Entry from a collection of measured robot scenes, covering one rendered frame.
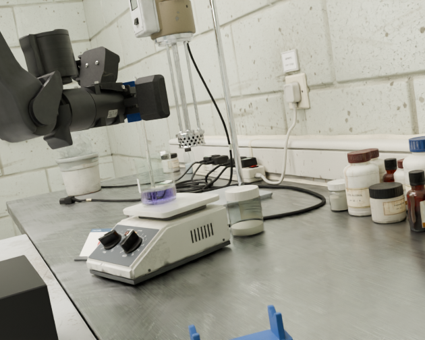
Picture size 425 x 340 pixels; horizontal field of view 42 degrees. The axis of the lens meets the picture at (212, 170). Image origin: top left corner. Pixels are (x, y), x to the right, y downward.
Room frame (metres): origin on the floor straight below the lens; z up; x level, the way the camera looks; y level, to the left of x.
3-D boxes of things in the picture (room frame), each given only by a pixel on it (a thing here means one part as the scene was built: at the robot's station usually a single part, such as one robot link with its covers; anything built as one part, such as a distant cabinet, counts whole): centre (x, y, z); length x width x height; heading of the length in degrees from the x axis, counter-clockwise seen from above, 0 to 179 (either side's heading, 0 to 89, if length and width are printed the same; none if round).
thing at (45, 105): (0.71, 0.20, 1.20); 0.11 x 0.08 x 0.12; 148
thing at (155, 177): (0.88, 0.09, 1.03); 0.07 x 0.06 x 0.08; 147
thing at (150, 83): (0.79, 0.14, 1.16); 0.19 x 0.08 x 0.06; 60
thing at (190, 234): (0.86, 0.10, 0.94); 0.22 x 0.13 x 0.08; 132
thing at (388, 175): (0.97, -0.32, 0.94); 0.03 x 0.03 x 0.08
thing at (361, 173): (0.95, -0.26, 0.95); 0.06 x 0.06 x 0.11
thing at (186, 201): (0.88, 0.08, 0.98); 0.12 x 0.12 x 0.01; 42
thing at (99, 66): (0.80, 0.15, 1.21); 0.07 x 0.06 x 0.07; 58
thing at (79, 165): (1.81, 0.43, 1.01); 0.14 x 0.14 x 0.21
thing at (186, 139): (1.26, 0.04, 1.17); 0.07 x 0.07 x 0.25
